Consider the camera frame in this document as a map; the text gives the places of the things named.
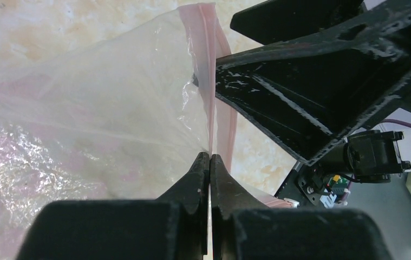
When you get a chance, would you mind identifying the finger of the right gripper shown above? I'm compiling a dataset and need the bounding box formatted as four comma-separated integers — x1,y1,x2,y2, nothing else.
230,0,365,45
216,1,411,165

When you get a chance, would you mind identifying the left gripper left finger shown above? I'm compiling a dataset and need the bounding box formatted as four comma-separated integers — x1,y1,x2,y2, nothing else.
17,152,210,259

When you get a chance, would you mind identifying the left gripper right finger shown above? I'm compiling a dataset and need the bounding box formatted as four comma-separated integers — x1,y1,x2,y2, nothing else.
210,154,392,259

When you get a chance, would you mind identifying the clear zip top bag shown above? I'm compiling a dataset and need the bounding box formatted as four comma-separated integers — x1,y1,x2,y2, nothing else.
0,3,301,260

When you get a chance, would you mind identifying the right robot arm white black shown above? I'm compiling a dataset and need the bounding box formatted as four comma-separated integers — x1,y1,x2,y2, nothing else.
216,1,411,183

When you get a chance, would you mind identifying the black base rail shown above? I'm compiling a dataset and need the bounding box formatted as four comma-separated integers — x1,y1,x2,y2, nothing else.
275,162,351,209

